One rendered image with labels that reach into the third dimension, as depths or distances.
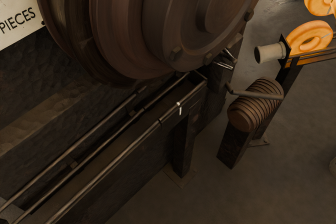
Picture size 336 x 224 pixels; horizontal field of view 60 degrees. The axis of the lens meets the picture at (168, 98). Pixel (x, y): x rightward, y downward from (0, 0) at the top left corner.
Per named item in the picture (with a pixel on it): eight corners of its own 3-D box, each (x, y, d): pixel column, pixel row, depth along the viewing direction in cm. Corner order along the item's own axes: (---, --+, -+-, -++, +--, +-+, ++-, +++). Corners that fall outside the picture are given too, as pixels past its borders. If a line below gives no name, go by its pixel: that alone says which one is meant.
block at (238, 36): (195, 79, 108) (201, 30, 88) (209, 68, 111) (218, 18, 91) (217, 96, 103) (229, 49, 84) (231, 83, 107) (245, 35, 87)
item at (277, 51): (252, 54, 105) (255, 43, 100) (277, 49, 105) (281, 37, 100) (258, 67, 101) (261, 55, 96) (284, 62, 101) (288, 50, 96)
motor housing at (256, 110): (209, 159, 149) (227, 101, 105) (236, 132, 158) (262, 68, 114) (229, 176, 144) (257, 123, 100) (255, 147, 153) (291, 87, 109)
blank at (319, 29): (290, 59, 109) (294, 66, 107) (276, 38, 98) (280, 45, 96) (333, 36, 102) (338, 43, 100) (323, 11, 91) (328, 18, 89)
